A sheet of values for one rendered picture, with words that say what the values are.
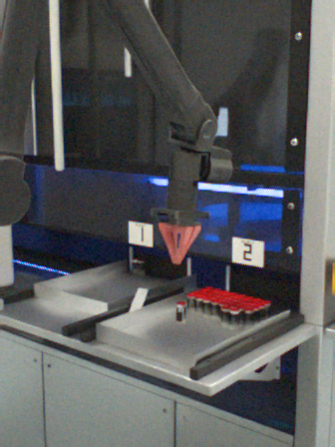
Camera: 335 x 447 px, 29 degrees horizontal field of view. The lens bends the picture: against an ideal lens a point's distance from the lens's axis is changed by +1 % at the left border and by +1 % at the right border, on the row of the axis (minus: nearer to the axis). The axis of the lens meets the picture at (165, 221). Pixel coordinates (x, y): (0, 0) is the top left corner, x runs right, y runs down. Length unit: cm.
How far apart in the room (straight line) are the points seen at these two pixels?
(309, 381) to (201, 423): 36
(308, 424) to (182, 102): 82
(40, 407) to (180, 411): 61
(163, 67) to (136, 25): 9
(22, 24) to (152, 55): 23
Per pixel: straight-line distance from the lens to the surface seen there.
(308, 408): 155
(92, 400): 202
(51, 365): 212
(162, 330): 139
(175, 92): 108
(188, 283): 169
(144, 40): 103
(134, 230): 172
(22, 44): 92
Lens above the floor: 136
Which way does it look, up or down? 10 degrees down
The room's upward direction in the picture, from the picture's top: straight up
